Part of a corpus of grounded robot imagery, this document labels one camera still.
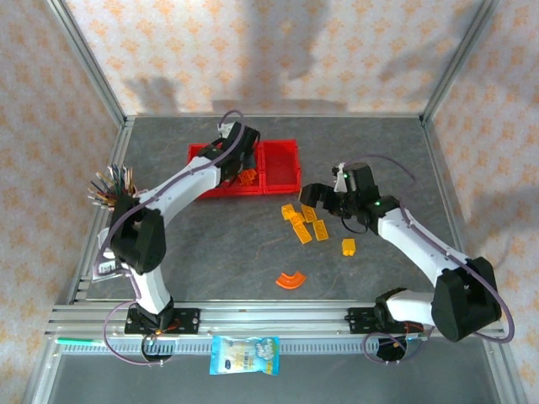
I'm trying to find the long orange lego plate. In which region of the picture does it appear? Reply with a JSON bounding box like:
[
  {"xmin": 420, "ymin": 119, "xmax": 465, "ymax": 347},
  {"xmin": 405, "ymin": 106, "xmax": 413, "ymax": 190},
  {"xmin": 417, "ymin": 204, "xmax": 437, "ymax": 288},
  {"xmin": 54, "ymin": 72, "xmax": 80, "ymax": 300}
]
[{"xmin": 236, "ymin": 167, "xmax": 259, "ymax": 186}]

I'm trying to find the curved orange lego piece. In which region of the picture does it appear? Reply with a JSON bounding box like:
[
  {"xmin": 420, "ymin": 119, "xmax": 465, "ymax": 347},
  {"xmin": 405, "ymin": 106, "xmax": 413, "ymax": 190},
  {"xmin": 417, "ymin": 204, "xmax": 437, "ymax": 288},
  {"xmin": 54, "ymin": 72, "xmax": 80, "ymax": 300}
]
[{"xmin": 275, "ymin": 271, "xmax": 307, "ymax": 290}]

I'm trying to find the red plastic bin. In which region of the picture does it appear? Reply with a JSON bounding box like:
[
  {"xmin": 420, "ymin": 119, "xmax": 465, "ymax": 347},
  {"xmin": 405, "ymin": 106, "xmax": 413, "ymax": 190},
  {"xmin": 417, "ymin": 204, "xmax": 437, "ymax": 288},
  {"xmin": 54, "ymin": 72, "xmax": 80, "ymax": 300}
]
[
  {"xmin": 222, "ymin": 141, "xmax": 266, "ymax": 198},
  {"xmin": 260, "ymin": 139, "xmax": 302, "ymax": 195},
  {"xmin": 187, "ymin": 143, "xmax": 228, "ymax": 199}
]

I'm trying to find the small green circuit board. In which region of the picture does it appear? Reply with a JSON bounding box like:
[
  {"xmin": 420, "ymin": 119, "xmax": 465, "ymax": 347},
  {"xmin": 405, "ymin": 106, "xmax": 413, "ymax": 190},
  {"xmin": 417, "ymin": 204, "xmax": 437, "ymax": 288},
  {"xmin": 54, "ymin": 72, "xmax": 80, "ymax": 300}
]
[{"xmin": 402, "ymin": 322, "xmax": 430, "ymax": 343}]

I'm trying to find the blue snack bag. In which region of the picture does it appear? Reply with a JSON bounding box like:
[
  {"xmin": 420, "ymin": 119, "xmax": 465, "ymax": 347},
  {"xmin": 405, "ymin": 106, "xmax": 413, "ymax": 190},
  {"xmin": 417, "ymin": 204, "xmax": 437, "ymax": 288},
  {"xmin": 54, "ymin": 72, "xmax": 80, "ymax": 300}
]
[{"xmin": 209, "ymin": 335, "xmax": 281, "ymax": 377}]

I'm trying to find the white barcode label card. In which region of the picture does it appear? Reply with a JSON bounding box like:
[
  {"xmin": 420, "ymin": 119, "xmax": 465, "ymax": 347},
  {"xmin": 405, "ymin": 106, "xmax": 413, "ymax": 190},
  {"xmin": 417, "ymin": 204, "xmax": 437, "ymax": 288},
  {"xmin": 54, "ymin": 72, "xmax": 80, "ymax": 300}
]
[{"xmin": 91, "ymin": 259, "xmax": 121, "ymax": 282}]

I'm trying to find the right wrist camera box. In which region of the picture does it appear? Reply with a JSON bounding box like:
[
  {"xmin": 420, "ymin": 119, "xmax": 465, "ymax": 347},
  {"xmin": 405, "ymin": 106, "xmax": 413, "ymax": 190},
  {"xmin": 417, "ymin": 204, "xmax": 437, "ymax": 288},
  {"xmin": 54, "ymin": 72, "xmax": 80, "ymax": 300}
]
[{"xmin": 331, "ymin": 164, "xmax": 350, "ymax": 194}]

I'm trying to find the aluminium frame rail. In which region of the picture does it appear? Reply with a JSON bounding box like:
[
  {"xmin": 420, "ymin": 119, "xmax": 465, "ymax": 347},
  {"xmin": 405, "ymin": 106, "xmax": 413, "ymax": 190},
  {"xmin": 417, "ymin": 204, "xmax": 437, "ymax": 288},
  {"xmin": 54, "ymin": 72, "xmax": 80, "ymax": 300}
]
[
  {"xmin": 420, "ymin": 117, "xmax": 485, "ymax": 304},
  {"xmin": 62, "ymin": 117, "xmax": 136, "ymax": 304},
  {"xmin": 124, "ymin": 111, "xmax": 426, "ymax": 120}
]

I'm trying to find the wide aluminium base rail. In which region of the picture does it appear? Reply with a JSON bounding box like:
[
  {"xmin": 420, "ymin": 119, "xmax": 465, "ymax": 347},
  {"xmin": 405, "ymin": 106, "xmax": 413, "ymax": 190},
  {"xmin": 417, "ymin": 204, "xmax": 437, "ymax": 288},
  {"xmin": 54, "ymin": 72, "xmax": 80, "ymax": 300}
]
[{"xmin": 45, "ymin": 300, "xmax": 505, "ymax": 338}]

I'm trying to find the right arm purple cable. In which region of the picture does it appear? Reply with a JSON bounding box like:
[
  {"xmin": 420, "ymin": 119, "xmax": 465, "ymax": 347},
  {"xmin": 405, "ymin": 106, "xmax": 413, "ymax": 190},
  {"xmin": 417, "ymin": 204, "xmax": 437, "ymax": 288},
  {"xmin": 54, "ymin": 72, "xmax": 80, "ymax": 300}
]
[{"xmin": 343, "ymin": 154, "xmax": 514, "ymax": 365}]

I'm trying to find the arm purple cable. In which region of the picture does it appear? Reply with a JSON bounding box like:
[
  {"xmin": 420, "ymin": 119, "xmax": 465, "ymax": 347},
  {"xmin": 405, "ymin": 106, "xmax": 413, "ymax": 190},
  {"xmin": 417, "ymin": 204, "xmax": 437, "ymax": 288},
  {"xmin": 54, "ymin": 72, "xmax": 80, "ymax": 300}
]
[
  {"xmin": 343, "ymin": 154, "xmax": 514, "ymax": 365},
  {"xmin": 97, "ymin": 110, "xmax": 246, "ymax": 367}
]

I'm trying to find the grey slotted cable duct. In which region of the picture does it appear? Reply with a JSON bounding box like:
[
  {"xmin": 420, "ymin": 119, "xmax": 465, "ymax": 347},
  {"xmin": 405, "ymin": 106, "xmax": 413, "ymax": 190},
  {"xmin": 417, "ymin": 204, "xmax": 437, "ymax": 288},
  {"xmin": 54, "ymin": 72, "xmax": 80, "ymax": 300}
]
[{"xmin": 56, "ymin": 338, "xmax": 422, "ymax": 355}]

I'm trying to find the aluminium frame post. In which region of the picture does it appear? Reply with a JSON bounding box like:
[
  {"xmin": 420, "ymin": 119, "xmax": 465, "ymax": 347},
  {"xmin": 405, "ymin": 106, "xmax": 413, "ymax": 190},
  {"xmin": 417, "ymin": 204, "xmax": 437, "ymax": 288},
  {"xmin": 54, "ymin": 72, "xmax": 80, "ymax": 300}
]
[
  {"xmin": 44, "ymin": 0, "xmax": 127, "ymax": 127},
  {"xmin": 23, "ymin": 340, "xmax": 64, "ymax": 404},
  {"xmin": 483, "ymin": 336, "xmax": 530, "ymax": 404},
  {"xmin": 420, "ymin": 0, "xmax": 503, "ymax": 125}
]

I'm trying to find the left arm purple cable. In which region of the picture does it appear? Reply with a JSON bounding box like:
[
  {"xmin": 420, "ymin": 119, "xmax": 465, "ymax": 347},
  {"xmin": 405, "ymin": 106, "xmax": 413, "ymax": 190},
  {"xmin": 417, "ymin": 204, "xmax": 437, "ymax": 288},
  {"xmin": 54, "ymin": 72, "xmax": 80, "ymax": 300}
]
[{"xmin": 97, "ymin": 110, "xmax": 246, "ymax": 367}]

